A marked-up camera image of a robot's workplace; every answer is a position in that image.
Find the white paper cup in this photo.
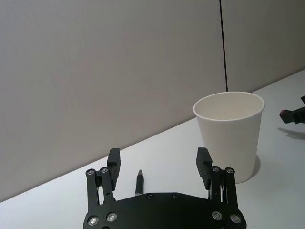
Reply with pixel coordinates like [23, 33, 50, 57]
[193, 91, 266, 184]

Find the pale grey partition wall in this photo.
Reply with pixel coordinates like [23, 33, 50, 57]
[0, 0, 305, 204]

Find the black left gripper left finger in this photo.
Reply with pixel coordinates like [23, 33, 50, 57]
[86, 148, 121, 212]

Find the black pen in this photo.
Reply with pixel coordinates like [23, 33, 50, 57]
[135, 169, 146, 197]

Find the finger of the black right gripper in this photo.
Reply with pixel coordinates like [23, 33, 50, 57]
[279, 107, 305, 125]

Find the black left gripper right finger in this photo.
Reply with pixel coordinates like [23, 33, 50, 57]
[195, 147, 239, 211]

